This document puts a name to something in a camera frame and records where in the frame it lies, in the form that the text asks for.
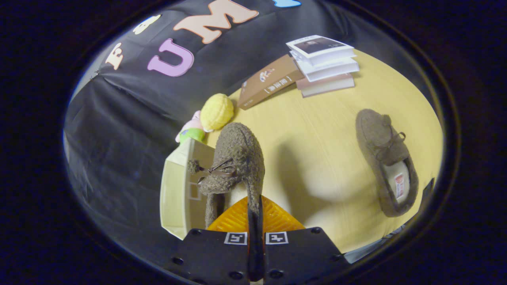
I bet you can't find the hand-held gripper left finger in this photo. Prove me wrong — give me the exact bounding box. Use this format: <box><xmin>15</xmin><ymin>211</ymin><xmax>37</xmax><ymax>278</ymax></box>
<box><xmin>168</xmin><ymin>196</ymin><xmax>254</xmax><ymax>285</ymax></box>

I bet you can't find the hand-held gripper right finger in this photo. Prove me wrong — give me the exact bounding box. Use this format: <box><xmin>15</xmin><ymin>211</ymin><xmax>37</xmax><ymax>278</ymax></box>
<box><xmin>259</xmin><ymin>196</ymin><xmax>349</xmax><ymax>285</ymax></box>

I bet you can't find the brown fuzzy shoe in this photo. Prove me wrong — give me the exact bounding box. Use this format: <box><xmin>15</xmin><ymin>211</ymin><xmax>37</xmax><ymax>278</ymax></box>
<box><xmin>187</xmin><ymin>122</ymin><xmax>266</xmax><ymax>228</ymax></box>
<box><xmin>355</xmin><ymin>109</ymin><xmax>419</xmax><ymax>218</ymax></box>

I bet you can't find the pink and green plush toy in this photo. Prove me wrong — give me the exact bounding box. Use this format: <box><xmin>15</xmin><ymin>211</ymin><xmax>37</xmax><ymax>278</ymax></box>
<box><xmin>175</xmin><ymin>110</ymin><xmax>207</xmax><ymax>144</ymax></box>

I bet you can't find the yellow plush ball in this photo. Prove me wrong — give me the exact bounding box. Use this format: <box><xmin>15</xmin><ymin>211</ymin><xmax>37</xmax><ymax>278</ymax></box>
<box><xmin>200</xmin><ymin>93</ymin><xmax>235</xmax><ymax>132</ymax></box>

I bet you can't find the black backdrop cloth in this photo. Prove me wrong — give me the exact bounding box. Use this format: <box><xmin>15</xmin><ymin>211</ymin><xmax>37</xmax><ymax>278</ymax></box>
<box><xmin>63</xmin><ymin>0</ymin><xmax>436</xmax><ymax>242</ymax></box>

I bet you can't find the pale pink book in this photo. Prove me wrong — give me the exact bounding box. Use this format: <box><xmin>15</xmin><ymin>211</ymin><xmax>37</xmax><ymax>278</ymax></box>
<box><xmin>296</xmin><ymin>73</ymin><xmax>356</xmax><ymax>98</ymax></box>

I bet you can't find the brown book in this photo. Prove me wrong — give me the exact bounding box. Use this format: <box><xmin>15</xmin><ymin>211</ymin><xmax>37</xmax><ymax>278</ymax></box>
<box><xmin>237</xmin><ymin>54</ymin><xmax>305</xmax><ymax>110</ymax></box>

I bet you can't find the white book with dark photo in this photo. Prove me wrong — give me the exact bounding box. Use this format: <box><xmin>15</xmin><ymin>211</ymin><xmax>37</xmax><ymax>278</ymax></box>
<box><xmin>286</xmin><ymin>35</ymin><xmax>355</xmax><ymax>66</ymax></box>

